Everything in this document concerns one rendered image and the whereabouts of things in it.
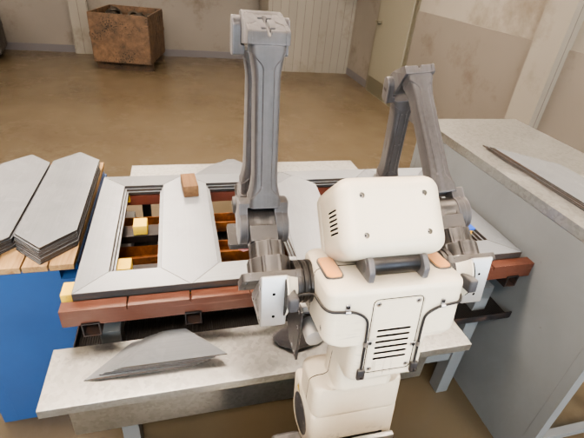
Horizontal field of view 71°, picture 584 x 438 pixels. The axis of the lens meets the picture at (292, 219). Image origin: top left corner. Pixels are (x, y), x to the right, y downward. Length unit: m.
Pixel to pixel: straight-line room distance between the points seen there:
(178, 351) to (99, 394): 0.23
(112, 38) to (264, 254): 6.61
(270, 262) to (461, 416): 1.62
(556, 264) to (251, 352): 1.11
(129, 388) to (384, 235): 0.85
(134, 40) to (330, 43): 3.28
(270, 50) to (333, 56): 7.27
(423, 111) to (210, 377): 0.92
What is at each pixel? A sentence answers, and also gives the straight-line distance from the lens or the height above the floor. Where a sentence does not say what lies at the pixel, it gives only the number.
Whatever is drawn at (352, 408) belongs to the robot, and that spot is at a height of 0.83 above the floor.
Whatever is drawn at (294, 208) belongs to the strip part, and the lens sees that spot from 1.69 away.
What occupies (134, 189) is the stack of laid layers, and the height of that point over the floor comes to 0.83.
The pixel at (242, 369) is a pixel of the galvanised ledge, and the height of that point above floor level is 0.68.
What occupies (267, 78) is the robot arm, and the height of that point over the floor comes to 1.53.
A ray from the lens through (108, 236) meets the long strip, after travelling 1.56.
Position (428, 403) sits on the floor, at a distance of 2.22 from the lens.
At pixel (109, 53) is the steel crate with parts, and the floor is 0.26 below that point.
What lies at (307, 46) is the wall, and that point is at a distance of 7.85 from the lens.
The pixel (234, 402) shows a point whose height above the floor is 0.33.
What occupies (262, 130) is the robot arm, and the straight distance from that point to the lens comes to 0.78.
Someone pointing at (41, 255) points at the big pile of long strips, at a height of 0.82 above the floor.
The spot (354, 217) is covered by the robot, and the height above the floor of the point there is 1.34.
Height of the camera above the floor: 1.71
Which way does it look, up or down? 32 degrees down
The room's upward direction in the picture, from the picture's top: 6 degrees clockwise
